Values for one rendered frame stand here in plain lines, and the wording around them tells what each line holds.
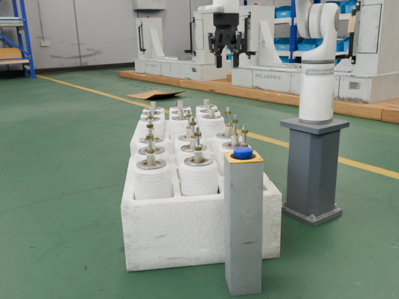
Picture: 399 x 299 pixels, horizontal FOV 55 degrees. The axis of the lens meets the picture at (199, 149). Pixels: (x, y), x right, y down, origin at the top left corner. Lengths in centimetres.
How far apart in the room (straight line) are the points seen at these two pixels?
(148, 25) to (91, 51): 223
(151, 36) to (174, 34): 282
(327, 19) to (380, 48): 174
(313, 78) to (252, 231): 50
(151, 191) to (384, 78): 224
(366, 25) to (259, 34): 114
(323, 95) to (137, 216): 61
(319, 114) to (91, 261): 74
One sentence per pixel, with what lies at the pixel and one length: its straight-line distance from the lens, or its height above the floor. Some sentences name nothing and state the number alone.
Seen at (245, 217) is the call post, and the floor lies 19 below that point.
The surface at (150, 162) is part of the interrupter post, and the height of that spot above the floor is 26.
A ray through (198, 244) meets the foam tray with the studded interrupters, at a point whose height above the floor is 6.
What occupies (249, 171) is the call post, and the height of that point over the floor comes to 29.
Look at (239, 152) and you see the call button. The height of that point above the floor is 33.
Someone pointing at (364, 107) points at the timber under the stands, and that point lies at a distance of 274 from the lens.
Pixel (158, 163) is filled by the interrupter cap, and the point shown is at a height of 25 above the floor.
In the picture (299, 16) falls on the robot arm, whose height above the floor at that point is 60.
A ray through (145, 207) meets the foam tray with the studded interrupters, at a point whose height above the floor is 17.
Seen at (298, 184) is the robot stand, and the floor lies 12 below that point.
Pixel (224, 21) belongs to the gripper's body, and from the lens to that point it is 113.
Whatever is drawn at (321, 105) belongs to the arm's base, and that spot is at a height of 35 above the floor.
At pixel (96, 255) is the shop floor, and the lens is 110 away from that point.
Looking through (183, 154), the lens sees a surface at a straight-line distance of 105.
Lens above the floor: 56
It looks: 17 degrees down
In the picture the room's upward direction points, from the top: 2 degrees counter-clockwise
